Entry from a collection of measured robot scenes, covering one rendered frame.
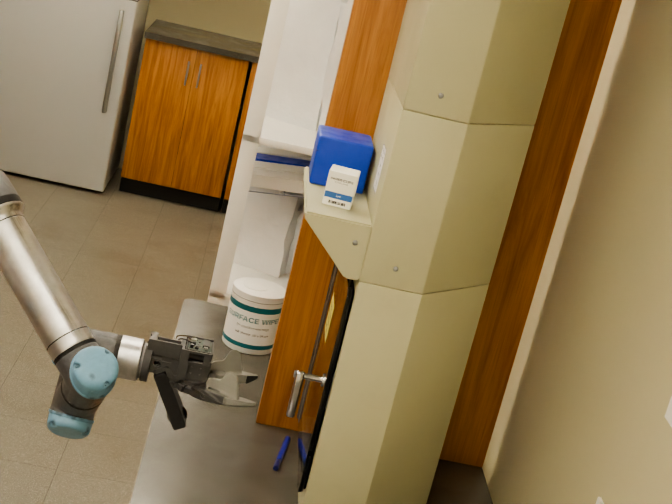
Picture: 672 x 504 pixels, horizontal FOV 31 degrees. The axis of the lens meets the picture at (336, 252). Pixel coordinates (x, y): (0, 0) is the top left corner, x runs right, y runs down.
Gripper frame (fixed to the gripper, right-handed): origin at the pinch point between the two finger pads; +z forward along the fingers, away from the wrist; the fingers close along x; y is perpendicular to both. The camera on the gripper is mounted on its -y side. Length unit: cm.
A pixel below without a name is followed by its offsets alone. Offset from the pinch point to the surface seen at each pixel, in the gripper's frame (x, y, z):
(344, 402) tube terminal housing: -5.6, 4.2, 15.6
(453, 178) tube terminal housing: -6, 47, 24
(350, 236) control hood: -5.6, 33.7, 9.6
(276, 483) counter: 7.5, -20.6, 8.7
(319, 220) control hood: -5.6, 35.3, 4.0
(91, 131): 483, -77, -94
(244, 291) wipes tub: 68, -6, -3
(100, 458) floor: 176, -114, -35
